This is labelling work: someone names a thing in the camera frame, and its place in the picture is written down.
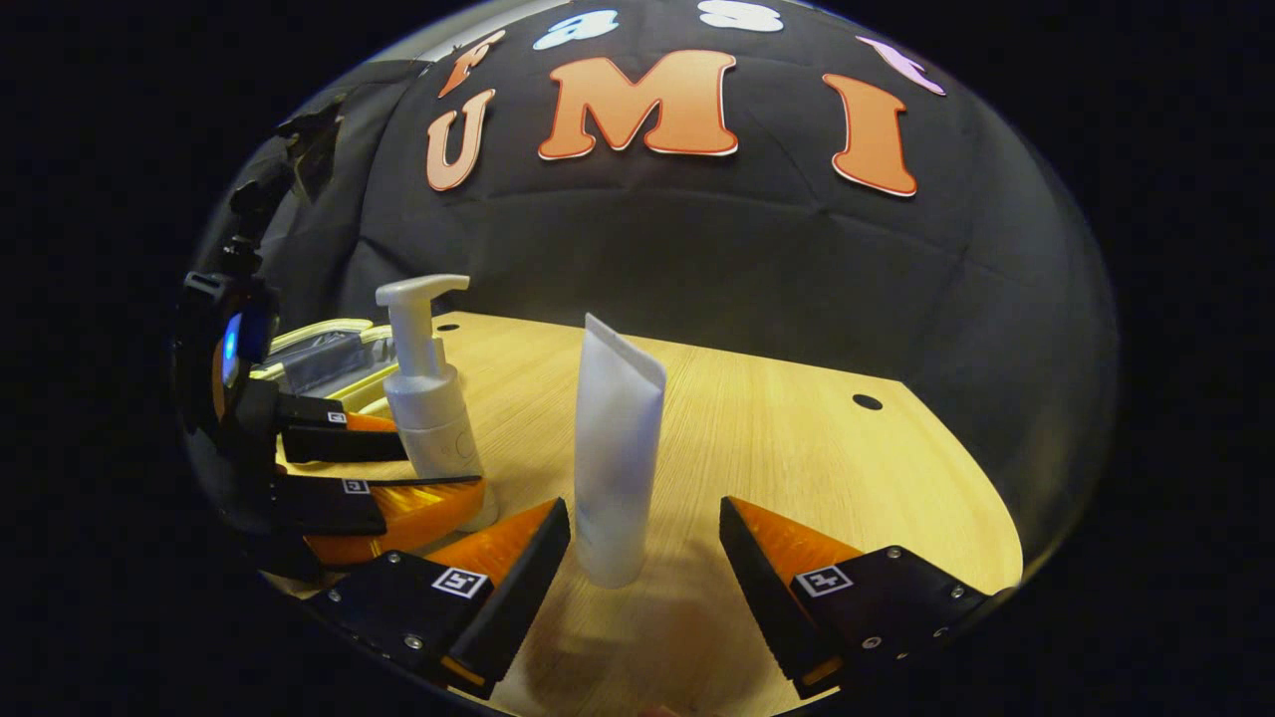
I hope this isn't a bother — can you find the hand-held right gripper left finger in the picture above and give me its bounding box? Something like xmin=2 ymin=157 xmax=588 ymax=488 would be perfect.
xmin=304 ymin=498 xmax=572 ymax=700

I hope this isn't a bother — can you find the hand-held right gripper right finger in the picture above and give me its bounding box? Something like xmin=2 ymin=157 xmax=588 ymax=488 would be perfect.
xmin=719 ymin=496 xmax=1017 ymax=700

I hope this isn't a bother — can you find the pale yellow suitcase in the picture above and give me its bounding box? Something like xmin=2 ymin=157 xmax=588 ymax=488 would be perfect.
xmin=249 ymin=317 xmax=399 ymax=419

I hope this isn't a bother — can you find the white pump bottle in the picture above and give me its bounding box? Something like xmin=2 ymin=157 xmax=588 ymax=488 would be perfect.
xmin=376 ymin=274 xmax=499 ymax=534

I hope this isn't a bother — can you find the white squeeze tube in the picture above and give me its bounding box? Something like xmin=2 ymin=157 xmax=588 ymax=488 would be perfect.
xmin=573 ymin=313 xmax=668 ymax=591

